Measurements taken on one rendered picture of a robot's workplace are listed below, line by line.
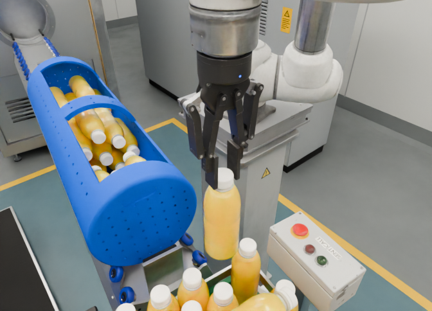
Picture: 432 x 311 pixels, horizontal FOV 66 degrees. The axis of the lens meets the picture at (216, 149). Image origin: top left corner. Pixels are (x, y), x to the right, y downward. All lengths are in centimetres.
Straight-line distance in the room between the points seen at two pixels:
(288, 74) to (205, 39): 73
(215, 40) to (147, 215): 52
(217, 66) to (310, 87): 73
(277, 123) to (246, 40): 84
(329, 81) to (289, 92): 13
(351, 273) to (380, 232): 169
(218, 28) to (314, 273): 55
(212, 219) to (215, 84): 26
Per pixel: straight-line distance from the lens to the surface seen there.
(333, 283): 77
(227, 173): 58
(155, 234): 89
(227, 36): 41
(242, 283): 85
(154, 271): 86
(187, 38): 311
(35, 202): 274
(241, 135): 54
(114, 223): 81
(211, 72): 44
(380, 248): 238
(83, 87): 141
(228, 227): 63
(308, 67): 110
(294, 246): 80
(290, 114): 131
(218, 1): 40
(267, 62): 115
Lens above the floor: 172
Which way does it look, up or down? 36 degrees down
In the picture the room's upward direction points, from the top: straight up
